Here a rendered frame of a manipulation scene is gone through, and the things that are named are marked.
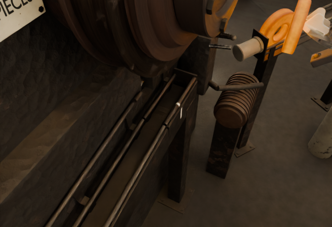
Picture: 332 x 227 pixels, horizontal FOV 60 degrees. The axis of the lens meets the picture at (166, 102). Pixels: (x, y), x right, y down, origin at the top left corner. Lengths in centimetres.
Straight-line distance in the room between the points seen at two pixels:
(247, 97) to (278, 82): 92
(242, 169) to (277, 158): 21
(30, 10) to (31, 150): 23
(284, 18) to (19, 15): 84
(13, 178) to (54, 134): 9
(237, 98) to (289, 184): 63
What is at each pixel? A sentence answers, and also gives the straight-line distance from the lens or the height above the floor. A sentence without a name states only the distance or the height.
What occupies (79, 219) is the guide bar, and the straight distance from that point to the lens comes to 67.
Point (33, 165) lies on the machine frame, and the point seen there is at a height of 87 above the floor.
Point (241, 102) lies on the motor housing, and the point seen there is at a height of 53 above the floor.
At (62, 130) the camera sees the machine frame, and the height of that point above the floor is 87.
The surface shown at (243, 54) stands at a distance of 101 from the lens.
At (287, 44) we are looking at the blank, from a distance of 87.
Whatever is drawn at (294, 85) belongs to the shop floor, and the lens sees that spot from 202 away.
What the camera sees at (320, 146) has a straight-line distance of 163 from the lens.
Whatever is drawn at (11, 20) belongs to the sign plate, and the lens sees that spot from 44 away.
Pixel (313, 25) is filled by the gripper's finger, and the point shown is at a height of 85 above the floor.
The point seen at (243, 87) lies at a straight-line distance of 106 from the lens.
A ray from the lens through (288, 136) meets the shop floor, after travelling 172.
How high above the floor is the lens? 128
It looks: 47 degrees down
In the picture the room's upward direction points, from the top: straight up
